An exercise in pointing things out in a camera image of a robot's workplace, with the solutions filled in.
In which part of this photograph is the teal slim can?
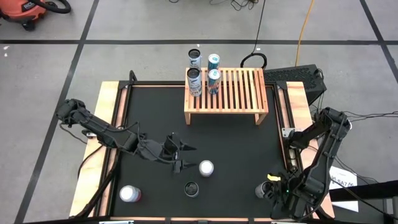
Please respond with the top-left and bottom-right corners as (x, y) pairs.
(207, 68), (222, 95)
(207, 53), (221, 71)

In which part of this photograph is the black computer case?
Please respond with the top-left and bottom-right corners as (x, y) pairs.
(263, 64), (328, 106)

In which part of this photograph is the black beam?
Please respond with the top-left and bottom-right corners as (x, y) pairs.
(328, 179), (398, 203)

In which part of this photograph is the wooden slatted shelf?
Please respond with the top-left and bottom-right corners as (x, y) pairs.
(183, 67), (269, 126)

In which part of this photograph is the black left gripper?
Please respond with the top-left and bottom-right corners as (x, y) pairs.
(144, 133), (197, 174)

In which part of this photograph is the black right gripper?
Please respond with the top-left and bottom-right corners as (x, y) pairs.
(263, 180), (295, 212)

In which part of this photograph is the white paper sign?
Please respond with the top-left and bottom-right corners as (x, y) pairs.
(328, 166), (359, 213)

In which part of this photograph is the yellow extension cord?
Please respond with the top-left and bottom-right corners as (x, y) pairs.
(294, 0), (317, 67)

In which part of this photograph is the black table frame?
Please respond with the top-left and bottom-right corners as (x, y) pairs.
(93, 70), (315, 220)

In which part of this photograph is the wooden table edge board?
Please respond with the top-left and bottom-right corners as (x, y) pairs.
(68, 81), (129, 218)
(279, 81), (336, 218)

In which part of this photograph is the white blue slim can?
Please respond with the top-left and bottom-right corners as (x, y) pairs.
(187, 48), (202, 70)
(186, 67), (203, 97)

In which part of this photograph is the black braided cable sleeve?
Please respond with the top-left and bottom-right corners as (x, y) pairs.
(74, 146), (121, 218)

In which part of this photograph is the black vacuum hose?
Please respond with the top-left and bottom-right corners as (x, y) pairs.
(30, 0), (72, 15)

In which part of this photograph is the orange shop vacuum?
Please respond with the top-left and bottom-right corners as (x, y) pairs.
(0, 0), (48, 32)

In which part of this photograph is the grey can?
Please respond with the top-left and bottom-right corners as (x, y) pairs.
(254, 182), (273, 199)

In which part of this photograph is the black coiled cable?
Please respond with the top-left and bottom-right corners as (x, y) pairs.
(239, 0), (268, 70)

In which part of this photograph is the white pink can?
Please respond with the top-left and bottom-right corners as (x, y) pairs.
(119, 185), (143, 203)
(198, 160), (215, 178)

